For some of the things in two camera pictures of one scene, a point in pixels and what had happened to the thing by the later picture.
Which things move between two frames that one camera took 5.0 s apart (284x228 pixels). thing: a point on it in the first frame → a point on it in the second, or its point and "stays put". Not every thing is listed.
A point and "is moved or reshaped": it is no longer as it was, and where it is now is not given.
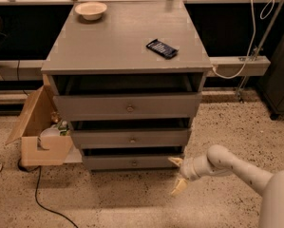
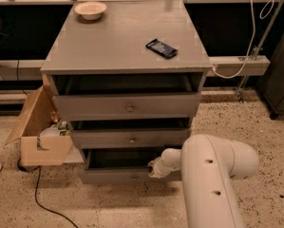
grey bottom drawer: [130, 162] is moved or reshaped
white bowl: [91, 10] stays put
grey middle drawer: [130, 138] stays put
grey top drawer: [126, 105] stays put
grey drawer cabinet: [128, 76] stays put
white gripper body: [186, 170] → [160, 169]
